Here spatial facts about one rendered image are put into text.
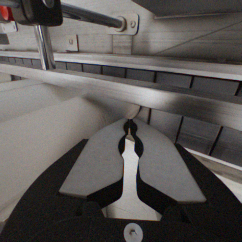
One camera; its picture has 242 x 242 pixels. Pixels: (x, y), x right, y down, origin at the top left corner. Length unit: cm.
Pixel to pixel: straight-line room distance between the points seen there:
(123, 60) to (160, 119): 9
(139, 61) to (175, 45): 6
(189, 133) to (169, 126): 2
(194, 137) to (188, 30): 13
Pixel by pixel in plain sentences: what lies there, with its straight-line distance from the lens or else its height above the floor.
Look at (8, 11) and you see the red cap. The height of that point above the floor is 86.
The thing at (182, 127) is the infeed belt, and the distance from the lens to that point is 17.
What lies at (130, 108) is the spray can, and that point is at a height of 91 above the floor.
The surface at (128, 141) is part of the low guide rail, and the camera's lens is 16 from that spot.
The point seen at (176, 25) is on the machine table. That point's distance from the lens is 21.
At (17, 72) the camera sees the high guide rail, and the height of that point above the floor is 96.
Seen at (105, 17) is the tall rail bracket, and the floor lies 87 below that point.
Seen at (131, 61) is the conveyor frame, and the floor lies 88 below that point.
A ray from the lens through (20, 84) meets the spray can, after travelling 25.
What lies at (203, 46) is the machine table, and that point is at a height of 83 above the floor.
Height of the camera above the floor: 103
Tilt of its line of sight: 48 degrees down
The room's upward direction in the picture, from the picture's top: 126 degrees counter-clockwise
